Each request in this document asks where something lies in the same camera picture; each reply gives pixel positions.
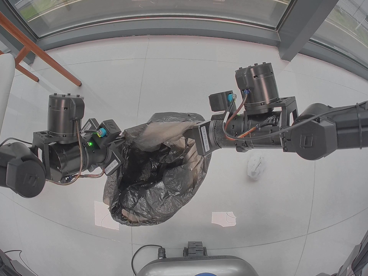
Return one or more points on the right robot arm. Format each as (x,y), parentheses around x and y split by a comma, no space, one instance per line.
(316,134)

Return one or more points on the black plastic bag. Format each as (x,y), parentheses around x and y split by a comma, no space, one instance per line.
(161,188)

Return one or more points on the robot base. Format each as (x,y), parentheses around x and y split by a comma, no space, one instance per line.
(198,266)

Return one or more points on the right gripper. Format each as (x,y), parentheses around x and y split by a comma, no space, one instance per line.
(202,138)

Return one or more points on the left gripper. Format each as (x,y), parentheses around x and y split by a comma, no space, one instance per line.
(112,161)

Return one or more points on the wooden chair with white cushions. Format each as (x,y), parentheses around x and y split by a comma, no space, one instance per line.
(5,96)

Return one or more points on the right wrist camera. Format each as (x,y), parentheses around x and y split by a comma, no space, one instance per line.
(218,101)

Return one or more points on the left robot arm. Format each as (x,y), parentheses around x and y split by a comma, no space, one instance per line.
(23,171)

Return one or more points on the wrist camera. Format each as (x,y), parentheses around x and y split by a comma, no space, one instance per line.
(218,101)
(110,128)

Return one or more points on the window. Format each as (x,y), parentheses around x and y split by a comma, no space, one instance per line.
(161,10)

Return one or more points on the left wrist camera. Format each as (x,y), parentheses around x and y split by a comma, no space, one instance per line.
(110,128)

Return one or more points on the crumpled white paper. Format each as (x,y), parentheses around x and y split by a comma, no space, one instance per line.
(256,167)

